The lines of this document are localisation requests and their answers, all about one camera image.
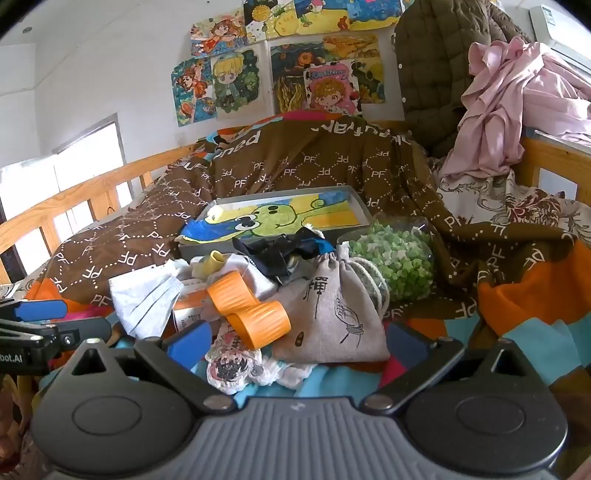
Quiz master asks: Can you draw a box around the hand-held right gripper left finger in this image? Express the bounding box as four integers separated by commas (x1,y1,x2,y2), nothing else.
60,320,237,413

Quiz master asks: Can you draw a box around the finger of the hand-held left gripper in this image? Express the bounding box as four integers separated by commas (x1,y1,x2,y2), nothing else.
0,299,68,325
0,318,113,358

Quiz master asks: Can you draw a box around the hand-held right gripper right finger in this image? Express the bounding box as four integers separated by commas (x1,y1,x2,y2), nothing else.
359,320,539,414

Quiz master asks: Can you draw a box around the white face mask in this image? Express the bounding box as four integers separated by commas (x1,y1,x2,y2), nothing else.
108,263,185,340

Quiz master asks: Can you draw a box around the grey linen drawstring bag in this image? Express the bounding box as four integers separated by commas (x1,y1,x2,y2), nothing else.
270,244,393,365

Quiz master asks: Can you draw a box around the grey shallow box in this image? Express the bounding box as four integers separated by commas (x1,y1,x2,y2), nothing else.
178,186,372,264

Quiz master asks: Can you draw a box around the dark navy sock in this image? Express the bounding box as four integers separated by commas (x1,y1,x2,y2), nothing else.
232,226,335,287

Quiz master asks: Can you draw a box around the orange white paper box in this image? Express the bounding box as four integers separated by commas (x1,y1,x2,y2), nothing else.
172,288,218,335

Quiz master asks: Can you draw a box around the cartoon print cloth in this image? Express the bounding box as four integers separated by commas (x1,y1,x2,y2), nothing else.
203,320,266,395

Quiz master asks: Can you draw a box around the bag of green paper stars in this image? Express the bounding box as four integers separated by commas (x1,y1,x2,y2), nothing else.
336,213,437,305

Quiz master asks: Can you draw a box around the white crumpled cloth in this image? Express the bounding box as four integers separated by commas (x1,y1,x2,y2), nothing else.
256,351,319,391

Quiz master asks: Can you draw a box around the bright window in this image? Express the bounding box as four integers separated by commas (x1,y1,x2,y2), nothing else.
0,113,127,259

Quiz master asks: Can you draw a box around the brown patterned blanket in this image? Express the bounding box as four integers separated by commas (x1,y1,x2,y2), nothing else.
25,113,591,462

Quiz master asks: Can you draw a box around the swimming girl poster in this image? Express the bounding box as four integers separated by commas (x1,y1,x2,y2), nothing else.
172,59,218,128

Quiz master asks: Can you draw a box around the blond boy poster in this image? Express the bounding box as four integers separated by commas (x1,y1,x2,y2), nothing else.
211,48,265,121

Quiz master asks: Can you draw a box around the pink shirt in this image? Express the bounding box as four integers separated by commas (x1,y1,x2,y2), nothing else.
436,36,591,185

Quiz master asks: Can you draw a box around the pink bordered cartoon poster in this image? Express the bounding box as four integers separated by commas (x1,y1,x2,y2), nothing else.
303,60,364,116

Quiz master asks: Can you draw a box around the olive quilted jacket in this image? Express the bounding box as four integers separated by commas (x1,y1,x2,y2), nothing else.
393,0,532,160

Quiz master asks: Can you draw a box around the dark blue seaweed painting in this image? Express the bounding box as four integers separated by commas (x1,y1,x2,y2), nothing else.
270,41,325,114

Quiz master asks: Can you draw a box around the orange landscape painting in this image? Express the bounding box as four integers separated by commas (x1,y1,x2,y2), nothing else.
322,34,386,105

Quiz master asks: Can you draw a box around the orange-haired girl poster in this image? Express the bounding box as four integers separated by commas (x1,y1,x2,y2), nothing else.
191,17,249,58

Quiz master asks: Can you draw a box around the yellow planet painting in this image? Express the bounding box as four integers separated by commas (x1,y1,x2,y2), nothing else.
244,0,297,43

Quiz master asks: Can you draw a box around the blue sea creature painting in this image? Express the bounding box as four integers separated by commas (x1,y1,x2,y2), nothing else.
346,0,403,26

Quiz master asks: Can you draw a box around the beach and sea painting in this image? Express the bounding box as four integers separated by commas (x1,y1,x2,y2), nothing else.
291,0,352,34

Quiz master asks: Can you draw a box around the white air conditioner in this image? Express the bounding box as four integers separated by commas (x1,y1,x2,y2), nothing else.
529,4,591,70

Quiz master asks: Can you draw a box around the wooden bed rail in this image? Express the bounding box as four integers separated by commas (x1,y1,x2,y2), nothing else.
0,143,204,284

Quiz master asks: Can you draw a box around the wooden bed frame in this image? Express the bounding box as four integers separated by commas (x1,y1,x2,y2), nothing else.
519,131,591,204

